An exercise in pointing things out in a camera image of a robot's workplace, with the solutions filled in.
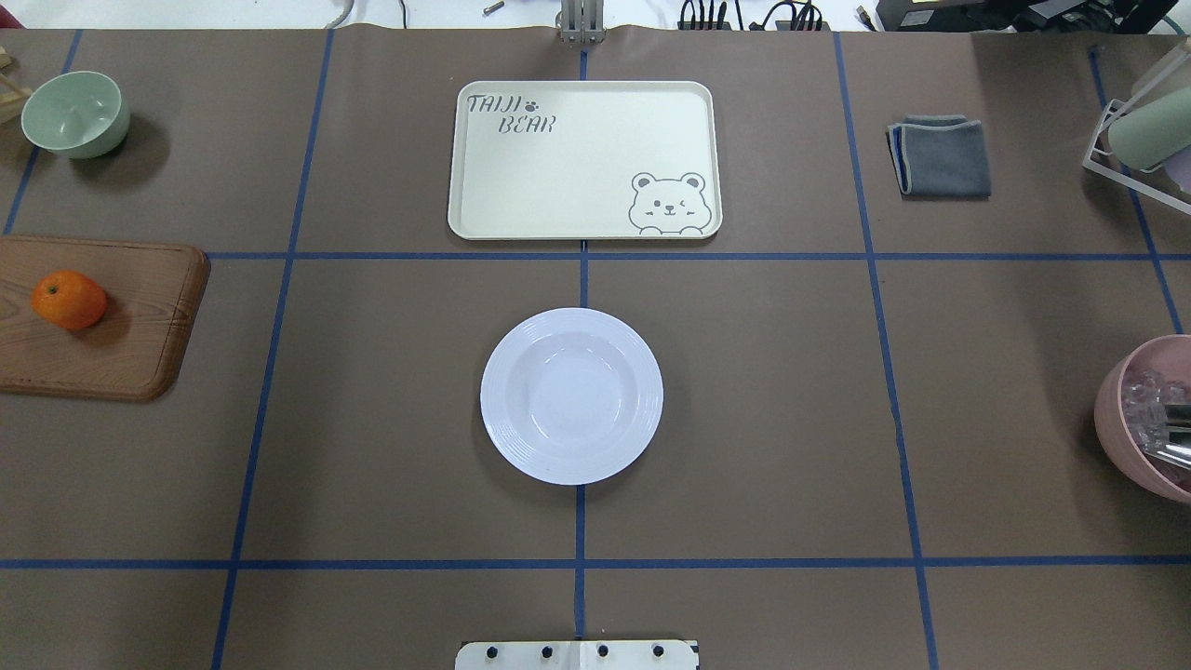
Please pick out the orange fruit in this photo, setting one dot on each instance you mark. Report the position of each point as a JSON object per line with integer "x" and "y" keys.
{"x": 69, "y": 300}

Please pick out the cream bear serving tray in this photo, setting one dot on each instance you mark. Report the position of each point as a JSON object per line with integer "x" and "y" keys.
{"x": 584, "y": 160}

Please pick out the white round plate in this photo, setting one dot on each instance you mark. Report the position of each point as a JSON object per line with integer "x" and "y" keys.
{"x": 571, "y": 396}

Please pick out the folded grey cloth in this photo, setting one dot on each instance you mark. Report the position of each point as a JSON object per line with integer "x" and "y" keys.
{"x": 940, "y": 156}

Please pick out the wooden cutting board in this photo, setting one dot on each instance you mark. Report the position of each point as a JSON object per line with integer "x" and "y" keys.
{"x": 134, "y": 351}

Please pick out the pink bowl with utensils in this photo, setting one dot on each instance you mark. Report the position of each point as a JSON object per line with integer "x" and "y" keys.
{"x": 1169, "y": 355}

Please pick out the green ceramic bowl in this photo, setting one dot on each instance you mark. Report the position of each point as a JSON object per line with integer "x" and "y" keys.
{"x": 82, "y": 114}

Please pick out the white cup rack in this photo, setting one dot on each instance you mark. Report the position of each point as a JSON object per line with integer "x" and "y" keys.
{"x": 1168, "y": 183}

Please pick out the pale green cup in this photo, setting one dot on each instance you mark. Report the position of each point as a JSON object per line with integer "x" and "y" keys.
{"x": 1145, "y": 137}

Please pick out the aluminium frame post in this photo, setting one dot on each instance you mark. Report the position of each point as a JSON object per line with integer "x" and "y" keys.
{"x": 581, "y": 22}

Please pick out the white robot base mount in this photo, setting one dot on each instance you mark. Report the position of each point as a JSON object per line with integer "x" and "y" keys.
{"x": 580, "y": 654}

